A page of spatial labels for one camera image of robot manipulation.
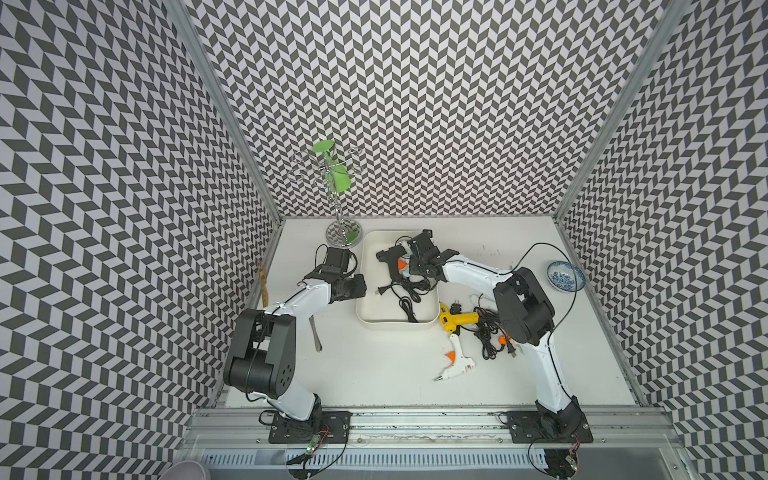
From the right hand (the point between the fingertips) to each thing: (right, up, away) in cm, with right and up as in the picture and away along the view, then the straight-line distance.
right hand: (418, 266), depth 101 cm
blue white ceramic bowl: (+49, -3, -2) cm, 49 cm away
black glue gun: (-9, +4, +3) cm, 10 cm away
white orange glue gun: (+10, -25, -19) cm, 33 cm away
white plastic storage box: (-14, -14, -7) cm, 21 cm away
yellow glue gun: (+8, -15, -14) cm, 23 cm away
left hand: (-19, -6, -8) cm, 21 cm away
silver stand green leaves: (-29, +12, +12) cm, 33 cm away
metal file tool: (-30, -22, -15) cm, 40 cm away
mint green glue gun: (-5, 0, 0) cm, 5 cm away
